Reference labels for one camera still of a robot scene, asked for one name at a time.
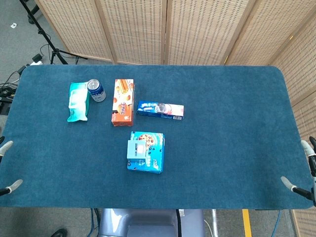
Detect black tripod stand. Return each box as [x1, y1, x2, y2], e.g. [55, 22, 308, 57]
[19, 0, 87, 65]

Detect black shoe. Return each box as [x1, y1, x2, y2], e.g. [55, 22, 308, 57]
[50, 228, 68, 237]

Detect blue table mat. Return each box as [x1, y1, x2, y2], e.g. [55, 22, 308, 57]
[0, 64, 316, 210]

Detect bamboo folding screen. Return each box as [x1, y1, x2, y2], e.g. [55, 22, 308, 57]
[34, 0, 316, 237]

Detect teal wet wipes pack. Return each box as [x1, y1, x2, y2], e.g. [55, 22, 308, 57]
[67, 81, 90, 123]

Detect white power strip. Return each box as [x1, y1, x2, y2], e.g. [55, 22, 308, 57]
[29, 53, 44, 66]

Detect white cable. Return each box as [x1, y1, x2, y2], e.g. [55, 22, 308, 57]
[204, 219, 213, 237]

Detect black floor cables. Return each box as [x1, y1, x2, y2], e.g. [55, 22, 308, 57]
[0, 64, 27, 116]

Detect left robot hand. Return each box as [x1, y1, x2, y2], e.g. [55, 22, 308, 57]
[0, 136, 24, 197]

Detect orange biscuit box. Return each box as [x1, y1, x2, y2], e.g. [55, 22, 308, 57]
[111, 79, 136, 127]

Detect black cable on robot base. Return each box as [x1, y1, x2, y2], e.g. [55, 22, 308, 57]
[175, 209, 184, 237]

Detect blue Oreo box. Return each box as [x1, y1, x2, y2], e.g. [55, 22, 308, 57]
[137, 100, 185, 120]

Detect yellow floor tape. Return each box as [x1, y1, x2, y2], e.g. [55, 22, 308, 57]
[242, 209, 252, 237]

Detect blue drink can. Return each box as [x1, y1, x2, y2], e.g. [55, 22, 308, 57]
[87, 79, 107, 102]

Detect blue chocolate chip cookie box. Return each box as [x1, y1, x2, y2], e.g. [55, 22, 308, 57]
[127, 131, 165, 175]

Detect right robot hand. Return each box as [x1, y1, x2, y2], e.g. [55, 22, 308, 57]
[280, 136, 316, 207]

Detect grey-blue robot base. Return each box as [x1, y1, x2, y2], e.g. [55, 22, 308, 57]
[98, 208, 205, 237]

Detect small light blue box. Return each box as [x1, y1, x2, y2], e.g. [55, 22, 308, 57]
[126, 139, 148, 162]

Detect metal table leg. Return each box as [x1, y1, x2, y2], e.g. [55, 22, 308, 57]
[211, 209, 219, 237]

